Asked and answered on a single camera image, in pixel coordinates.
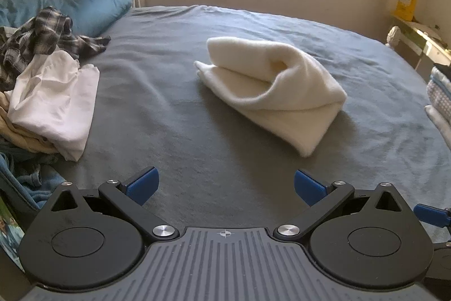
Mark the grey bed blanket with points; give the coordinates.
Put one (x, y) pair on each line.
(176, 110)

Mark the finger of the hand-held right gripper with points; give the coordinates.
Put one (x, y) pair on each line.
(430, 214)
(442, 262)

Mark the teal pillow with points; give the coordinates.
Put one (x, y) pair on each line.
(102, 4)

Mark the yellow box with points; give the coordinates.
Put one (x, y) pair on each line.
(405, 4)

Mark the plaid shirt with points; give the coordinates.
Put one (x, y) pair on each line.
(42, 29)

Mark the stack of folded towels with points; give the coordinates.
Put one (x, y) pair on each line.
(440, 93)

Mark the cream fleece sweater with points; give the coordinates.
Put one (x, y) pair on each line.
(267, 86)

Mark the beige cloth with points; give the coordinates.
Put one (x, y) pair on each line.
(21, 138)

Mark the cream wooden shelf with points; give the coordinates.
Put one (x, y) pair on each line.
(422, 43)

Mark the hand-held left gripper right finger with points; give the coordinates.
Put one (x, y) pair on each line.
(310, 186)

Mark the printed photo sheet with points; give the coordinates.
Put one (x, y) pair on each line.
(8, 230)

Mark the white shirt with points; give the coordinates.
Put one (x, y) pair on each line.
(53, 100)

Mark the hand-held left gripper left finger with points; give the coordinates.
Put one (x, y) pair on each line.
(141, 185)

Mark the light blue cloth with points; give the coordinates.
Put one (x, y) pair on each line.
(31, 177)

